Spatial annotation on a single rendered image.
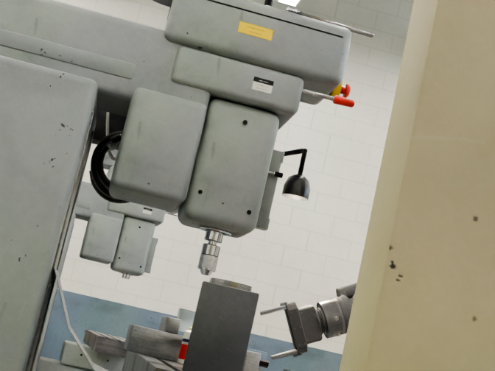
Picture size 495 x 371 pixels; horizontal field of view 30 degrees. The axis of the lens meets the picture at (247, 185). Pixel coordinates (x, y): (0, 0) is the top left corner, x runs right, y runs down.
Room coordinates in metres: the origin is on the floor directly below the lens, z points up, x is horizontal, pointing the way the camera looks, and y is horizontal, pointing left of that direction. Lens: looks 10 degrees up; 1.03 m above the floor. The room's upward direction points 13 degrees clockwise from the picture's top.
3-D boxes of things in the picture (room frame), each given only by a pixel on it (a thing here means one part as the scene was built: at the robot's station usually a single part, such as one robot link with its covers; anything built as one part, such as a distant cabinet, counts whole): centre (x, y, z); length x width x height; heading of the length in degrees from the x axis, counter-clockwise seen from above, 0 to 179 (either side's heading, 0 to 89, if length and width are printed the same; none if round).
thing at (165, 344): (2.54, 0.05, 1.01); 0.35 x 0.15 x 0.11; 99
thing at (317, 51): (2.36, 0.07, 1.81); 0.47 x 0.26 x 0.16; 98
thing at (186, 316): (2.54, 0.08, 1.07); 0.06 x 0.05 x 0.06; 9
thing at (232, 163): (2.37, 0.06, 1.47); 0.21 x 0.19 x 0.32; 8
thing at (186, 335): (2.41, 0.06, 1.01); 0.04 x 0.04 x 0.11
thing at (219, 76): (2.36, 0.10, 1.68); 0.34 x 0.24 x 0.10; 98
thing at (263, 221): (2.38, -0.05, 1.45); 0.04 x 0.04 x 0.21; 8
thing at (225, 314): (2.01, -0.01, 1.06); 0.22 x 0.12 x 0.20; 1
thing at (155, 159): (2.34, 0.25, 1.47); 0.24 x 0.19 x 0.26; 8
